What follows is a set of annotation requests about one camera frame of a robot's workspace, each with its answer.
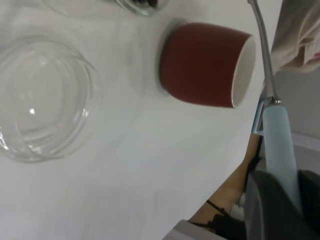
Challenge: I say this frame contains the coffee beans in glass cup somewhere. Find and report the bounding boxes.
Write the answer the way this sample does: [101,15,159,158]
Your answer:
[132,0,161,7]

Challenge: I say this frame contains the beige cloth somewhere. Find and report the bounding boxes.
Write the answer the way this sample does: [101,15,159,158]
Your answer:
[271,0,320,73]

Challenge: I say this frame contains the thin black cable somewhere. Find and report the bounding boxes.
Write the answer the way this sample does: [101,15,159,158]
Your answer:
[206,199,247,236]

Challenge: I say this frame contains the spoon with light blue handle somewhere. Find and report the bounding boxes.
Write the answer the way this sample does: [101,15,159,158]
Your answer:
[247,0,301,216]

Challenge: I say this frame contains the clear glass saucer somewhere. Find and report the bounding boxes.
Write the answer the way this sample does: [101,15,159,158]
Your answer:
[0,34,103,163]

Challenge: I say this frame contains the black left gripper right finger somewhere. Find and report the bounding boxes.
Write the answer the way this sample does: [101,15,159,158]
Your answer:
[297,169,320,240]

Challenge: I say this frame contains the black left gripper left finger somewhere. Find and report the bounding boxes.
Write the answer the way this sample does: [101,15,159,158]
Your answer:
[244,171,305,240]

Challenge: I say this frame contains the red ceramic mug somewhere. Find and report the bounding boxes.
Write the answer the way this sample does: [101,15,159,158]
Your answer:
[156,21,258,110]

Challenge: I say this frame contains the clear double-wall glass cup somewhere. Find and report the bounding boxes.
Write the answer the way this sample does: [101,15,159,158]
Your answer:
[39,0,173,17]

